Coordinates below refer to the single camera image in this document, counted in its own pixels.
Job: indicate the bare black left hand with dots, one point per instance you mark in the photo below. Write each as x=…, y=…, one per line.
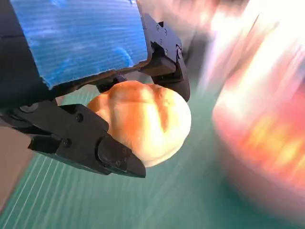
x=78, y=40

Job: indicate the round golden bread bun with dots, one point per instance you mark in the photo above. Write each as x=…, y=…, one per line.
x=147, y=119

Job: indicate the pink bowl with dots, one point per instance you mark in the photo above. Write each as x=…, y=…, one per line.
x=238, y=148

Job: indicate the green cutting mat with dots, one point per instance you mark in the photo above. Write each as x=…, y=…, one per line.
x=119, y=202

